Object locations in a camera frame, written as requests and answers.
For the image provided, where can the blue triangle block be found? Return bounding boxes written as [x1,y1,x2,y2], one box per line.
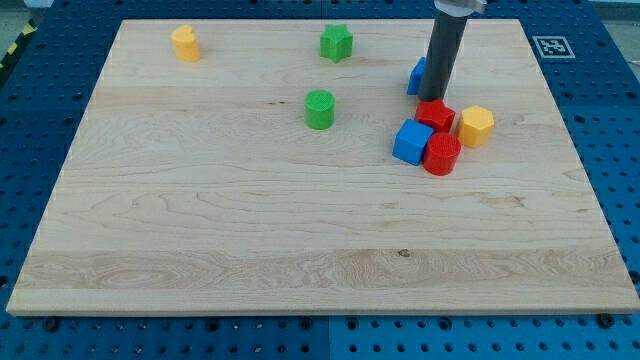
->
[406,57,426,95]

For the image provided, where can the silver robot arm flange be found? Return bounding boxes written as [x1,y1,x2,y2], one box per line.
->
[434,0,487,17]

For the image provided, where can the wooden board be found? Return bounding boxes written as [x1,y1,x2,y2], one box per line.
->
[7,19,639,317]

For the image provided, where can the green cylinder block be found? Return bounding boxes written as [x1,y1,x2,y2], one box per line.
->
[304,89,335,130]

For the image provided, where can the blue cube block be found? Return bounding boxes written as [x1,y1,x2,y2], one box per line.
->
[392,119,434,166]

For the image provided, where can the red cylinder block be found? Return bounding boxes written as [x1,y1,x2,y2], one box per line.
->
[422,132,462,176]

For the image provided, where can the red star block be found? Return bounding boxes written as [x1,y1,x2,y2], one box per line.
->
[414,98,456,133]

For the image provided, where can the green star block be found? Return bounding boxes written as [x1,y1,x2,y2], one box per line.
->
[320,24,353,63]

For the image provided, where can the yellow hexagon block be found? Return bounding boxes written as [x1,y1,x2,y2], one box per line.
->
[455,105,495,148]

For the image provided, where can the yellow heart block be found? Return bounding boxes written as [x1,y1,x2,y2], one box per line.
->
[170,25,201,62]

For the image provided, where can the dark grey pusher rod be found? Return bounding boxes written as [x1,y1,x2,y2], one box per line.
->
[418,11,468,102]

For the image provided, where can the white fiducial marker tag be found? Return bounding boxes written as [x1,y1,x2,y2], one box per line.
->
[533,35,575,59]

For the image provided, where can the yellow black hazard tape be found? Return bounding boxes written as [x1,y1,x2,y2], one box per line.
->
[1,19,37,72]

